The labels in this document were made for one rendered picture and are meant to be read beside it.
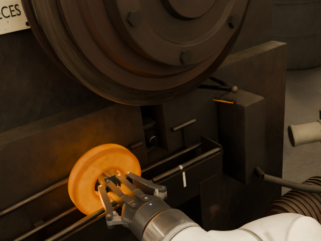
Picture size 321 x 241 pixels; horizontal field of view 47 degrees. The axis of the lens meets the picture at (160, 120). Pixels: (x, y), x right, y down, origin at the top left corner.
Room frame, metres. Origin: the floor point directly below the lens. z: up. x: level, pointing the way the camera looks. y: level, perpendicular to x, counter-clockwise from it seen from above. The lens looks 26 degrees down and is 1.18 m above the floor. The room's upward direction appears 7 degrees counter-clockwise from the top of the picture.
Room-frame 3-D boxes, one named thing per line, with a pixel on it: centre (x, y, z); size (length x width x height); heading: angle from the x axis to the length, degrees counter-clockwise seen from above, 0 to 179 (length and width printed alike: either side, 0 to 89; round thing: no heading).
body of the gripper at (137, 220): (0.51, 0.04, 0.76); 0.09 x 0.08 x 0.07; 32
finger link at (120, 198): (0.56, 0.09, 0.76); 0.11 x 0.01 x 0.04; 33
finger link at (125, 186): (0.58, 0.07, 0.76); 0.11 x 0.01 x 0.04; 30
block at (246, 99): (0.87, -0.21, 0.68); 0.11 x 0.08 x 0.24; 31
